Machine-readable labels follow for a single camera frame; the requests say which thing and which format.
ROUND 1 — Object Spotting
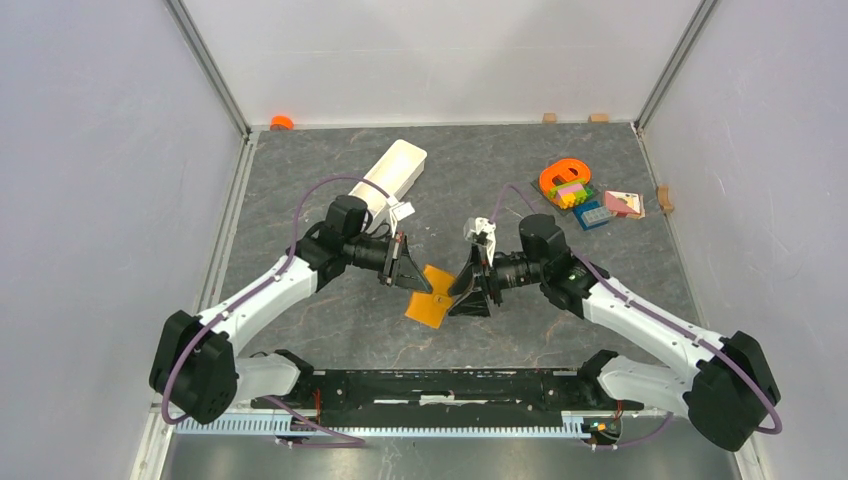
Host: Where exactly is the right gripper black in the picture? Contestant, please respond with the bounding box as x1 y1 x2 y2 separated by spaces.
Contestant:
447 243 546 320

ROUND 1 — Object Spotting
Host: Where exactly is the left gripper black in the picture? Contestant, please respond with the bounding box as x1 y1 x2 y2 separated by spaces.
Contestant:
344 231 432 294

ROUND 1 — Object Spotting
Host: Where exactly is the orange card holder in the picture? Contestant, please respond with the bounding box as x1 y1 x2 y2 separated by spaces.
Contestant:
404 265 456 329

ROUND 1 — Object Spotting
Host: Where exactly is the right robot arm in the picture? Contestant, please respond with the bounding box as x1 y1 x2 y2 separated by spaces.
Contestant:
448 214 783 452

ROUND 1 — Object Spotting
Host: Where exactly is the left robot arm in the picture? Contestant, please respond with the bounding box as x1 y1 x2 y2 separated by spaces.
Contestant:
149 195 433 424

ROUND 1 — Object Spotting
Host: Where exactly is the white rectangular tray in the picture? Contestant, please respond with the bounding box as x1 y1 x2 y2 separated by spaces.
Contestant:
350 139 427 233

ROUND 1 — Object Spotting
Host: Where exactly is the colourful brick block stack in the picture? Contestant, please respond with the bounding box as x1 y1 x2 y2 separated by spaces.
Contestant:
546 180 595 210

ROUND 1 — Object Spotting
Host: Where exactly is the blue brick block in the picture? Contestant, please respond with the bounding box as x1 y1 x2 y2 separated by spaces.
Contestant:
573 201 613 231

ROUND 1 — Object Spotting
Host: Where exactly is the pink wooden puzzle block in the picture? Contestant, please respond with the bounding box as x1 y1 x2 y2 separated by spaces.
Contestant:
603 190 646 219

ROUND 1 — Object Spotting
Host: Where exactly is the orange round cap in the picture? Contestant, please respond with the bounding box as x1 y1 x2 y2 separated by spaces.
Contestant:
269 115 294 131

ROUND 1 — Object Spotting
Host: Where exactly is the wooden arch piece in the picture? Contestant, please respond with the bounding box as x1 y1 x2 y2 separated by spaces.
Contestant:
656 185 675 215

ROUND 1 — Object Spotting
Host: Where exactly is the small wooden block right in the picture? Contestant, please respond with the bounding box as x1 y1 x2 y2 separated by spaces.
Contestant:
588 113 610 123

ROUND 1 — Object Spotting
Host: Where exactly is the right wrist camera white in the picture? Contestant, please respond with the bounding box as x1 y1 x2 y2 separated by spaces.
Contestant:
463 217 496 265

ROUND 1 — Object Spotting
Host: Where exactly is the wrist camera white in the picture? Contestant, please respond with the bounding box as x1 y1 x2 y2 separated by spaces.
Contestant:
382 197 415 234
463 217 496 265

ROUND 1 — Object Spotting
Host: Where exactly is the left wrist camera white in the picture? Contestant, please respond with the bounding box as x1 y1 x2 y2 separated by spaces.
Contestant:
382 197 415 234

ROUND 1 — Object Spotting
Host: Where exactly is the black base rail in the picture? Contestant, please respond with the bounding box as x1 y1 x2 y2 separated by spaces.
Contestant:
282 368 644 428

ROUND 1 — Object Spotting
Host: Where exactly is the orange ring toy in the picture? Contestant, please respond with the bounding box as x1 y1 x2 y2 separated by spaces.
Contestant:
536 157 592 195

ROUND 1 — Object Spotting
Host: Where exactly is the white cable comb strip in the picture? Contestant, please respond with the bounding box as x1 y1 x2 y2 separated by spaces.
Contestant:
176 410 601 440

